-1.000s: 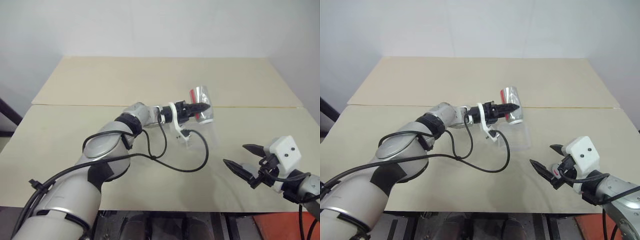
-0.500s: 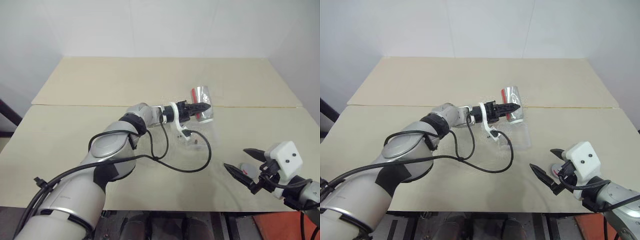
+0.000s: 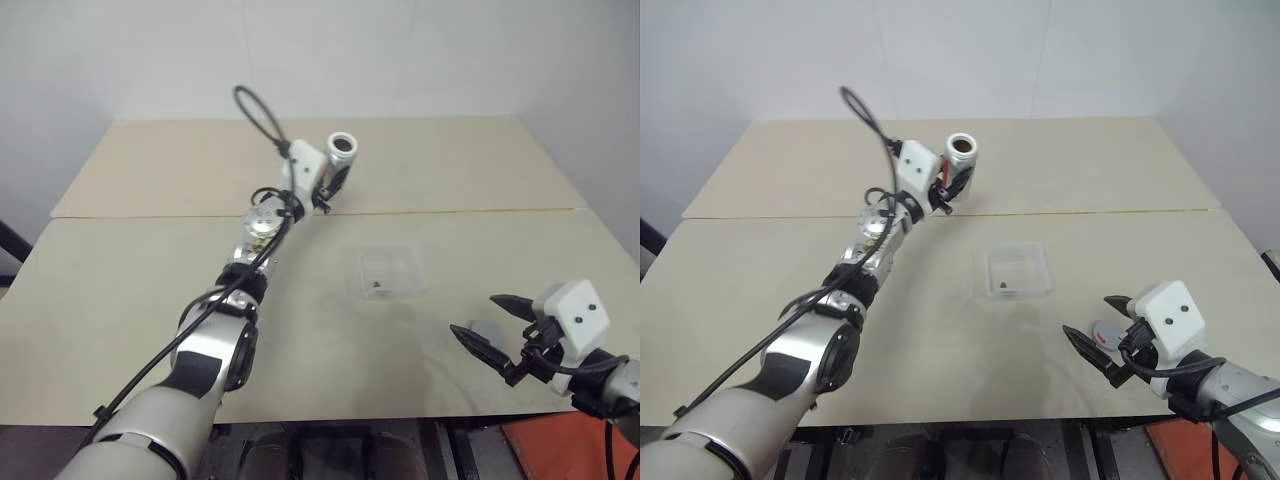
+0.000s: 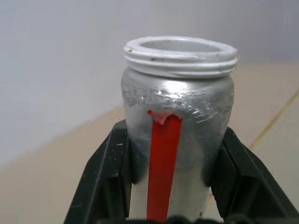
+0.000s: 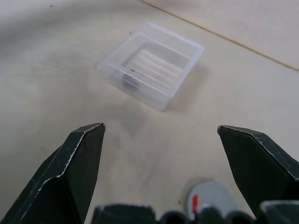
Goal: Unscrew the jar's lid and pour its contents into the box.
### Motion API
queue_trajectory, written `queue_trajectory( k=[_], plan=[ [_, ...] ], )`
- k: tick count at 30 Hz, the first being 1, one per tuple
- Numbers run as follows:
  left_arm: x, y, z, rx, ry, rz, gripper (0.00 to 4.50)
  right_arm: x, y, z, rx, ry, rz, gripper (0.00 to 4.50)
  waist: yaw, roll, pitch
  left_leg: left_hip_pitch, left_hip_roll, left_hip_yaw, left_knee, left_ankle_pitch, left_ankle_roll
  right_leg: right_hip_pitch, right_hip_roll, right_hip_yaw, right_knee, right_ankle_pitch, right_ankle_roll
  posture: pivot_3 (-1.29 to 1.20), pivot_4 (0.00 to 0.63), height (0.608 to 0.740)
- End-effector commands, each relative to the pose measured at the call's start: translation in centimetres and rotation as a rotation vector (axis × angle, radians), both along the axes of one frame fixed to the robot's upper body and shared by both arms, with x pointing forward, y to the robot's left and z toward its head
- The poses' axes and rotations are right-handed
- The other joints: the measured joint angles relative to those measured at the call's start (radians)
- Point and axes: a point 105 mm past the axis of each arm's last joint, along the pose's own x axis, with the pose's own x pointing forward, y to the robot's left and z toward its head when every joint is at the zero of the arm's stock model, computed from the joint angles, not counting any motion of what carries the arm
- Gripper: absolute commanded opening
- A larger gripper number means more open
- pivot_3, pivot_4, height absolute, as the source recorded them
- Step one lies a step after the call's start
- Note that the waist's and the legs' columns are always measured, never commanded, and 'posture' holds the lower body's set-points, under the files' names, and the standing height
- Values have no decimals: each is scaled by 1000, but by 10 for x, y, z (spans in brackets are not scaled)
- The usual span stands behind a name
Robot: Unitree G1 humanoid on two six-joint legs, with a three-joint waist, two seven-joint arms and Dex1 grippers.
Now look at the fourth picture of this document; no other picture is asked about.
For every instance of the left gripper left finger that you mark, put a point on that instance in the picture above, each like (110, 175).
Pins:
(105, 177)

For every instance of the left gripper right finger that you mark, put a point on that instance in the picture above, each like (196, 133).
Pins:
(247, 182)

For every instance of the silver-taped white plastic jar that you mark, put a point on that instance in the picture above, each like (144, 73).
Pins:
(187, 105)

